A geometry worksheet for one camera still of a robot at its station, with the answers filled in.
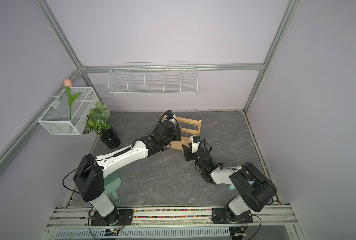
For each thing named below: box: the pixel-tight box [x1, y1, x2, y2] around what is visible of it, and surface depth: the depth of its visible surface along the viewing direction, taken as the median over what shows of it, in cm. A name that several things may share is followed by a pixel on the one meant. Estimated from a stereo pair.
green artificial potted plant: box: [82, 101, 112, 136], surface depth 82 cm
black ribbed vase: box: [100, 127, 121, 149], surface depth 96 cm
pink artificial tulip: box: [64, 78, 82, 121], surface depth 82 cm
